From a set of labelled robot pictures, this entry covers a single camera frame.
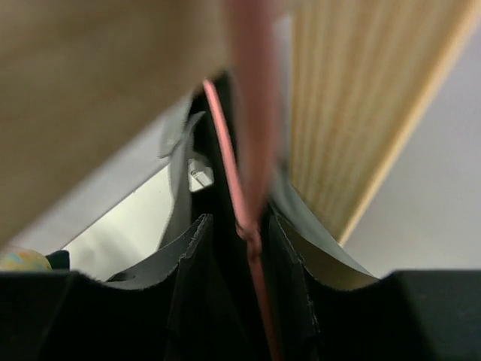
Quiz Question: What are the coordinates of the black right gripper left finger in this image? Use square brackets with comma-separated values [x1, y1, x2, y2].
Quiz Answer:
[1, 215, 213, 360]

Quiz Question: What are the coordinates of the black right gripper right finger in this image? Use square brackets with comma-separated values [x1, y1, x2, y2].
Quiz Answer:
[268, 217, 480, 360]

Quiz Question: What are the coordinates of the pink wire hanger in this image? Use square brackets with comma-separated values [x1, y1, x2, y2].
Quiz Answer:
[203, 1, 283, 360]

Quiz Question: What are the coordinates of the pastel floral garment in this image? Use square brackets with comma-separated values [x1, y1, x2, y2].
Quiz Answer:
[1, 246, 52, 272]

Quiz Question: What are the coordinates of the wooden clothes rack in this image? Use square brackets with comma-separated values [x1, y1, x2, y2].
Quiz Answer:
[1, 1, 480, 250]

